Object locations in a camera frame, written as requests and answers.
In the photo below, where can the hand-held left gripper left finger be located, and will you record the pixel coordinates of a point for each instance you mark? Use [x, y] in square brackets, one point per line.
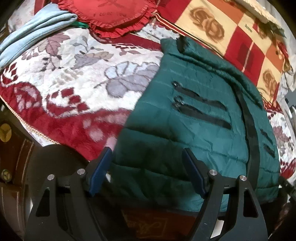
[99, 171]

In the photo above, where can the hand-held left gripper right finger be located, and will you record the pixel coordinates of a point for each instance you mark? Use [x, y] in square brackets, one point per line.
[195, 171]

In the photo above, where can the green quilted jacket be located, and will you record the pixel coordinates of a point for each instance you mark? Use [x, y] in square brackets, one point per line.
[185, 104]

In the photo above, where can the floral red and white blanket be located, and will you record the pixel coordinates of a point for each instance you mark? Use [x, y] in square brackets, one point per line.
[69, 69]

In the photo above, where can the red checkered rose quilt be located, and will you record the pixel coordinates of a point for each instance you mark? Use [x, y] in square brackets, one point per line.
[231, 41]

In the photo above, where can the light blue folded cloth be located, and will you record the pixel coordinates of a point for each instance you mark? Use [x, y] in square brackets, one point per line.
[34, 27]

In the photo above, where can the red heart-shaped ruffled pillow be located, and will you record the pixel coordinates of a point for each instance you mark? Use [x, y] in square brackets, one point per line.
[111, 14]

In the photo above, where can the cream ruffled pillow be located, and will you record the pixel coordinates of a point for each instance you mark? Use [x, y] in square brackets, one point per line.
[259, 11]

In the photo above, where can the brown wooden bed frame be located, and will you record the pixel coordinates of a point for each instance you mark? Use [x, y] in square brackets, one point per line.
[13, 157]

